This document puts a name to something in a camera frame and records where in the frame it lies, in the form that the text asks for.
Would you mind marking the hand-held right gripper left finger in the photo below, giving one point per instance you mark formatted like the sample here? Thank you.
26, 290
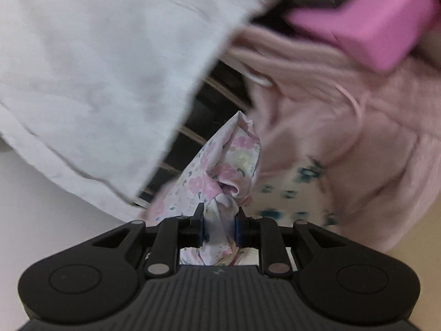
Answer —
201, 229

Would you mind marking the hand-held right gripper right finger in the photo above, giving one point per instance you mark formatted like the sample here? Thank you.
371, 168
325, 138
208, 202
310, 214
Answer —
237, 229

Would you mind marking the pink floral dress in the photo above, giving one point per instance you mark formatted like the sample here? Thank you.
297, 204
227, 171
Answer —
220, 179

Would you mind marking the cream green-flower cloth roll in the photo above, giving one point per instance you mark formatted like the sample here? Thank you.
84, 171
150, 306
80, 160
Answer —
293, 196

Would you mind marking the pink fleece blanket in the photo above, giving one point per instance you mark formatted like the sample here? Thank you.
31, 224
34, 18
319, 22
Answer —
337, 138

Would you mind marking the white curtain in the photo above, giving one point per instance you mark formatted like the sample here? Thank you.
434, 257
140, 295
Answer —
103, 69

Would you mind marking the pink box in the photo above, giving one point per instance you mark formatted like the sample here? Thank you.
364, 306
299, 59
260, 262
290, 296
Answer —
365, 17

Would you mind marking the metal bed rail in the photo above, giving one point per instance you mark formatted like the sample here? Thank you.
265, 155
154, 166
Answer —
203, 117

